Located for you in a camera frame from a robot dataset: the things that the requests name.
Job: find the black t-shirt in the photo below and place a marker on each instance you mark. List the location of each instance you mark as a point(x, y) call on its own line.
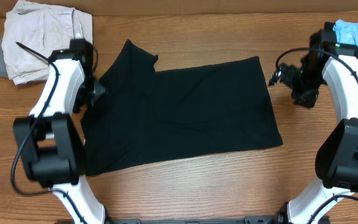
point(148, 116)

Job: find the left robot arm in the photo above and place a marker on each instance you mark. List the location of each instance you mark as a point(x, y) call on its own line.
point(51, 156)

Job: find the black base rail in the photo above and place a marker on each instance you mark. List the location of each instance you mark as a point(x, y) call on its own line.
point(245, 220)

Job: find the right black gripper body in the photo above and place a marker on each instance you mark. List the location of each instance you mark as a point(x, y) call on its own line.
point(305, 96)

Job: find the folded beige pants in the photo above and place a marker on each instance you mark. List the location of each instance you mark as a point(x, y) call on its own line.
point(43, 28)

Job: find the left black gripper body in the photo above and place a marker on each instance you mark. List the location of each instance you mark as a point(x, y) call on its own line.
point(93, 93)

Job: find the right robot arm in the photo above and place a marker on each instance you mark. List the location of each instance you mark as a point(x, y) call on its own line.
point(327, 62)

